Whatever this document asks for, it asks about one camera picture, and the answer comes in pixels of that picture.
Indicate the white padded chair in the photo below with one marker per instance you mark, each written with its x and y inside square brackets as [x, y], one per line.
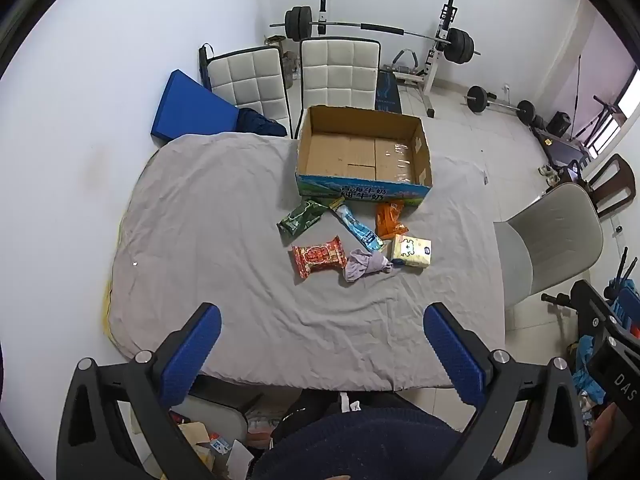
[250, 80]
[340, 72]

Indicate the black tripod stand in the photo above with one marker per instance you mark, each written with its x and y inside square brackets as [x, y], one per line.
[600, 115]

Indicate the grey plastic chair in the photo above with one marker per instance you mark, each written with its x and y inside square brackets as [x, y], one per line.
[550, 235]

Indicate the orange snack packet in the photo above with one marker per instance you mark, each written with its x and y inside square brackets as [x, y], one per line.
[387, 220]

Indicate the green snack packet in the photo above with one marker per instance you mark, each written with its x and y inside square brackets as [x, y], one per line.
[300, 217]

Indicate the red snack packet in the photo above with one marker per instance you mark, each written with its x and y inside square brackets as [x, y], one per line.
[320, 257]

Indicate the short barbell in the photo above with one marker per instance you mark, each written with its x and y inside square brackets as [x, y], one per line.
[500, 105]

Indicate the purple cloth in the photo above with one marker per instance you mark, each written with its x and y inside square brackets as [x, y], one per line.
[360, 265]

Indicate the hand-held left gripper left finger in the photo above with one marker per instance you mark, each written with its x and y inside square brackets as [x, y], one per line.
[192, 355]

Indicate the blue foam mat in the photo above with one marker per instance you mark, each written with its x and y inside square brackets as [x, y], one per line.
[190, 107]

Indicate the white bench press rack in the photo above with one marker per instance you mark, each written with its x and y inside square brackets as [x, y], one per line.
[434, 60]

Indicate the long blue snack packet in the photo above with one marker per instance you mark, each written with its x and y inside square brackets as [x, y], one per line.
[357, 230]

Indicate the small wooden stool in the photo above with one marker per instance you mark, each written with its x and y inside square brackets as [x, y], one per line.
[274, 45]

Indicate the large clear jar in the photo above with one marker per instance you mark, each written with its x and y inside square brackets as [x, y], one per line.
[291, 70]

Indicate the dark blue garment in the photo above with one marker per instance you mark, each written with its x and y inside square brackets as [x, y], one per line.
[257, 122]

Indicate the paper clutter pile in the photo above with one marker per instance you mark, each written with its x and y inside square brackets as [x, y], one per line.
[210, 447]

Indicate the brown wooden chair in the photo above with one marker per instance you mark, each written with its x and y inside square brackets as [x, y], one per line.
[615, 180]

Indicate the blue plastic bag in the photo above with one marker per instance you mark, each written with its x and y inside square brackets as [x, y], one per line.
[587, 370]

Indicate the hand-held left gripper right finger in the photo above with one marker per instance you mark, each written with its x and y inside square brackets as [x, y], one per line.
[452, 355]

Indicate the pair of white shoes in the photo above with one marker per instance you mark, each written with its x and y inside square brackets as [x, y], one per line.
[550, 174]

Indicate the grey cloth table cover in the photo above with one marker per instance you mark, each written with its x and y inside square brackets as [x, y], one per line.
[225, 260]

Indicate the black blue weight bench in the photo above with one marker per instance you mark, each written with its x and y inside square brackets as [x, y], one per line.
[389, 92]

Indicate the barbell with black plates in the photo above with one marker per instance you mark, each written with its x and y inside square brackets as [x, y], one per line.
[350, 25]

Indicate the person's dark sweater torso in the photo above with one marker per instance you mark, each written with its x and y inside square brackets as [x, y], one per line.
[375, 445]

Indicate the cardboard box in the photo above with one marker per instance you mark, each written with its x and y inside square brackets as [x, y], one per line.
[350, 152]

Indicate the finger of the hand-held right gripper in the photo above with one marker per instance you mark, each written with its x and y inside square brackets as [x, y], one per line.
[592, 310]

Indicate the window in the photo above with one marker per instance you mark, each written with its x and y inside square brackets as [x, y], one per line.
[620, 115]

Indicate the pale yellow tissue pack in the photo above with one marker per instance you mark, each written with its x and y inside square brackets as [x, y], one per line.
[410, 252]

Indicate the black speaker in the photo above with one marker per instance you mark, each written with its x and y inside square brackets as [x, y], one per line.
[558, 124]

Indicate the black exercise machine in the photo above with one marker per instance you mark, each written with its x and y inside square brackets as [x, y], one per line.
[560, 147]

